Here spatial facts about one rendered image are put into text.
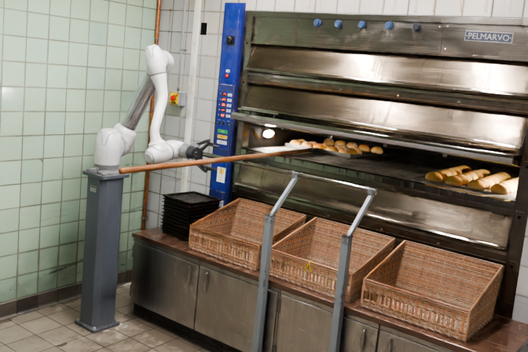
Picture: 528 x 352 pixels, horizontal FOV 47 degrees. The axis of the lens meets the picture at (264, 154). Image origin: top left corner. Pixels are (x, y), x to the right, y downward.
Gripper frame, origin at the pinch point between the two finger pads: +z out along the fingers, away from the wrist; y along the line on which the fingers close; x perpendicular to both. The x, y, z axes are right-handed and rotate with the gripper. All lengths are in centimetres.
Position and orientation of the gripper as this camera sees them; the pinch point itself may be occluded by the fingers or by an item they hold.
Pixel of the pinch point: (215, 157)
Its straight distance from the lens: 362.4
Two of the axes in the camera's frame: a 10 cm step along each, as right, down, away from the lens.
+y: -1.0, 9.8, 1.4
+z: 8.0, 1.6, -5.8
